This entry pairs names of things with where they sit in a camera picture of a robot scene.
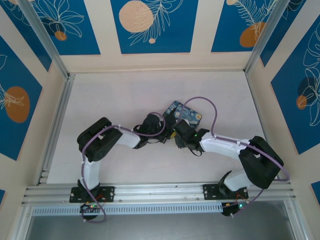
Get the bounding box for blue wall panel narrow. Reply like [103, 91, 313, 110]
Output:
[0, 0, 53, 73]

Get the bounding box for grey slotted cable duct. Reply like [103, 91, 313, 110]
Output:
[31, 201, 223, 216]

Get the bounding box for blue wall panel white leaves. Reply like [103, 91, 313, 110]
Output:
[259, 0, 320, 68]

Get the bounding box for aluminium frame post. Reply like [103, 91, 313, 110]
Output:
[18, 0, 70, 78]
[244, 0, 295, 76]

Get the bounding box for blue poster large peach circle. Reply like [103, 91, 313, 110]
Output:
[110, 0, 200, 55]

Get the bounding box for blue poster white flower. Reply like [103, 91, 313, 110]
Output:
[33, 0, 101, 56]

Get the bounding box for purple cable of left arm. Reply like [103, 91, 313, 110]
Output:
[81, 112, 166, 223]

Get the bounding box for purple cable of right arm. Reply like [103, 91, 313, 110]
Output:
[174, 96, 291, 218]

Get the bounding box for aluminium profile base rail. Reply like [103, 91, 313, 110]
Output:
[21, 180, 298, 206]

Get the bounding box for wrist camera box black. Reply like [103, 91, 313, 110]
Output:
[173, 118, 193, 137]
[141, 112, 161, 134]

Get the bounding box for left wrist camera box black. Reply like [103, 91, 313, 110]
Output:
[141, 112, 161, 134]

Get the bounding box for blue wall panel orange disc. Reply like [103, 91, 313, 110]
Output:
[0, 34, 43, 161]

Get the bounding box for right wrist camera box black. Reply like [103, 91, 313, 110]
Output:
[173, 118, 193, 137]

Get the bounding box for blue poster orange circle fern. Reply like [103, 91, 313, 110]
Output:
[211, 0, 276, 54]

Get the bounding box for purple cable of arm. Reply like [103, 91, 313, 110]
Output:
[174, 96, 291, 218]
[81, 112, 166, 223]

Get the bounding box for starry night print tin box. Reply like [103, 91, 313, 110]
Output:
[162, 100, 203, 131]

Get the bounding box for black base plate of right arm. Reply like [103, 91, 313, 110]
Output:
[202, 183, 249, 201]

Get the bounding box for aluminium side rail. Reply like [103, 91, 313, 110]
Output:
[37, 73, 76, 186]
[244, 72, 283, 181]

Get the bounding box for black base plate of left arm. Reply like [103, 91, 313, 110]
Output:
[69, 186, 116, 203]

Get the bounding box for blue wall panel white flower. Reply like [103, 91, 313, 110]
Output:
[271, 23, 320, 156]

